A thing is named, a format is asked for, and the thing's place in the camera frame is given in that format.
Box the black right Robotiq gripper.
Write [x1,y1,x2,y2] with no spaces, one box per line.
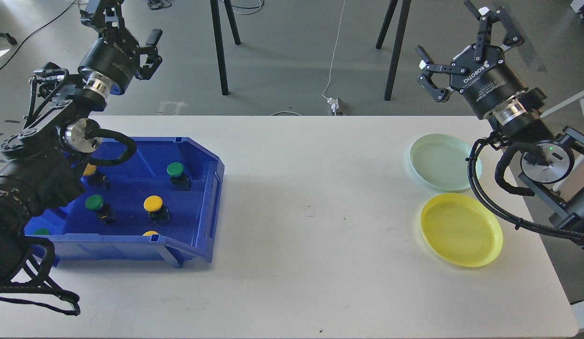
[416,0,530,118]

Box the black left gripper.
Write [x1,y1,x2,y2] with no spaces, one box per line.
[78,0,163,95]

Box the green push button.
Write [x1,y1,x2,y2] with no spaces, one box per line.
[84,194,116,225]
[166,161,191,191]

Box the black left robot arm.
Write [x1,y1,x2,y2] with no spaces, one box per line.
[0,0,162,316]

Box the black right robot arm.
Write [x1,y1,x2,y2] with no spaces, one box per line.
[416,0,584,249]

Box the pale green plate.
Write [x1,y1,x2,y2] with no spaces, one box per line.
[408,134,472,192]

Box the yellow push button back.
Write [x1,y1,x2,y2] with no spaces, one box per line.
[82,164,110,191]

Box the yellow plate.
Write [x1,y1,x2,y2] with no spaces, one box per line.
[419,193,504,268]

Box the green push button front corner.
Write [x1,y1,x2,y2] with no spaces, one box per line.
[33,228,52,236]

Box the black stand leg left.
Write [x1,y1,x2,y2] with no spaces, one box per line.
[210,0,241,96]

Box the black stand leg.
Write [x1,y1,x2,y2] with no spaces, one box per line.
[376,0,412,101]
[210,0,241,96]

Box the black stand leg right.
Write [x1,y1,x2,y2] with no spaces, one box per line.
[376,0,412,101]

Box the white power adapter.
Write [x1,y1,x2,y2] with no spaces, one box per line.
[327,98,350,116]

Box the blue plastic bin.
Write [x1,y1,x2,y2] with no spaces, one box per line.
[25,137,224,268]

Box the black floor cable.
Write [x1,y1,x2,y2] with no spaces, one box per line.
[0,0,85,78]

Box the white power cable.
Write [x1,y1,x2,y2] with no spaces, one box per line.
[321,0,347,100]

